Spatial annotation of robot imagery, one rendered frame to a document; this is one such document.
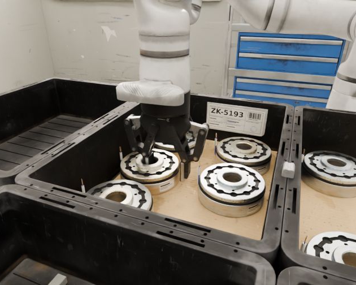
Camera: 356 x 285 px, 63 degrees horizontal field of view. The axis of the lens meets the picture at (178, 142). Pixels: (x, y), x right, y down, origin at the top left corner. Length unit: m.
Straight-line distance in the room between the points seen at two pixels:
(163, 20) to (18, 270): 0.35
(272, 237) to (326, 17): 0.57
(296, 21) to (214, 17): 2.56
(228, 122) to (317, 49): 1.74
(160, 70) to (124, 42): 3.27
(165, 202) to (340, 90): 0.49
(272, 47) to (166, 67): 1.95
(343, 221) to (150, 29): 0.38
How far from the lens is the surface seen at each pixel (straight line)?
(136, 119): 0.47
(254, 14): 0.69
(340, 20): 0.78
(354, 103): 0.77
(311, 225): 0.46
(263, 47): 2.32
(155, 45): 0.39
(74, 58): 4.12
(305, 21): 0.71
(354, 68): 0.74
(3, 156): 0.68
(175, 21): 0.39
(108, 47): 3.78
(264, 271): 0.25
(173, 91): 0.36
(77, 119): 0.81
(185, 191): 0.49
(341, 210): 0.51
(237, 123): 0.62
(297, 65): 2.33
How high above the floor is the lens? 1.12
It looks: 27 degrees down
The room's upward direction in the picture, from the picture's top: straight up
